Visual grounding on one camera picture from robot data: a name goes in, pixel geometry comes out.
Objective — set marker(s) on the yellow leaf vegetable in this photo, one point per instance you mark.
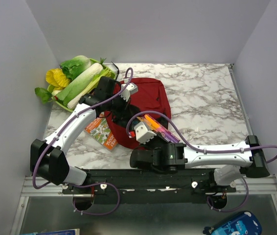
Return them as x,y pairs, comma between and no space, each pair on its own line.
57,78

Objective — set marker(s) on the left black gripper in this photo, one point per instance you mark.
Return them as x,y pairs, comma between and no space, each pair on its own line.
125,111

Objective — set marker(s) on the blue pencil case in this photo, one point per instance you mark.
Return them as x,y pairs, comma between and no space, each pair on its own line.
241,223

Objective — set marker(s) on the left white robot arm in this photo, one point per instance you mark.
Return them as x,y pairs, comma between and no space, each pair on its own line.
48,157

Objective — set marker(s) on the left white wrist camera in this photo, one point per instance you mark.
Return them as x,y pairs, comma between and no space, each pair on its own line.
128,91

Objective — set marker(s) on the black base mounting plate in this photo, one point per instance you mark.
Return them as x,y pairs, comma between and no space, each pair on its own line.
130,186

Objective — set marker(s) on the red backpack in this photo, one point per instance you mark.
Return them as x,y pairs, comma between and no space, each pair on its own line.
151,96

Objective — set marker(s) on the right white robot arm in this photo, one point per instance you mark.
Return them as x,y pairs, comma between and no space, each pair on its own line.
245,158

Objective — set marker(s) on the napa cabbage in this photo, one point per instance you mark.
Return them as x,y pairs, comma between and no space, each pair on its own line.
77,85

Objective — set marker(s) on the blue book corner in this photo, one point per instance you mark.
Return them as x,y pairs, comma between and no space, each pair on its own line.
62,232

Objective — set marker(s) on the celery stalk bunch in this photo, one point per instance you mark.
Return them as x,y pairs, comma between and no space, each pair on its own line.
105,73

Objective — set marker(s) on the orange paperback book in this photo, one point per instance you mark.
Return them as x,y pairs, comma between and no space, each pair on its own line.
100,131

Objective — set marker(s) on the green plastic basket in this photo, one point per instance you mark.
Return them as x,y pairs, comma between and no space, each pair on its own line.
55,92

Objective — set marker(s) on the dark green spinach leaf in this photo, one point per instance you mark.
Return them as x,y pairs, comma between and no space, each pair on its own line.
43,94

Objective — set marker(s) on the Roald Dahl Charlie book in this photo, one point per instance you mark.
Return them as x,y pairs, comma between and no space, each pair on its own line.
157,128

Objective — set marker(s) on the green lettuce head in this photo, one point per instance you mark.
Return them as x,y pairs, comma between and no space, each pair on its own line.
75,66

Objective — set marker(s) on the aluminium rail frame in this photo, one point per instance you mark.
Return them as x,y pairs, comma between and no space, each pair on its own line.
206,109

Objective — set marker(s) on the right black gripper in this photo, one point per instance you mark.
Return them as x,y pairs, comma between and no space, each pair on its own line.
157,138

